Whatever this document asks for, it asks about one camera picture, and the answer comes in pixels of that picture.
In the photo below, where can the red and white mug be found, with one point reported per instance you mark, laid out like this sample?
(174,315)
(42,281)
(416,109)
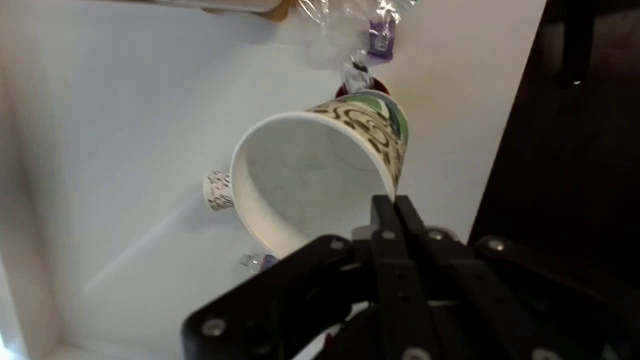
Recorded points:
(380,84)

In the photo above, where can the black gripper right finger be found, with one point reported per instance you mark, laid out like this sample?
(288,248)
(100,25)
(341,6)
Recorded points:
(506,300)

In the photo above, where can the clear plastic bag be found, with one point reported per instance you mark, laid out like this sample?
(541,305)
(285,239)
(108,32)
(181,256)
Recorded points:
(356,70)

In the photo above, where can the small purple wrapper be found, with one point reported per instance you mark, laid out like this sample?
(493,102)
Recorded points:
(380,39)

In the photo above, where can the patterned paper cup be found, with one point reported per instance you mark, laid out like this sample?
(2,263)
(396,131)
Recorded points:
(217,191)
(301,172)

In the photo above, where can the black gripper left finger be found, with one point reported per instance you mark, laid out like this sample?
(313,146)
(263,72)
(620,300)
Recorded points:
(301,300)

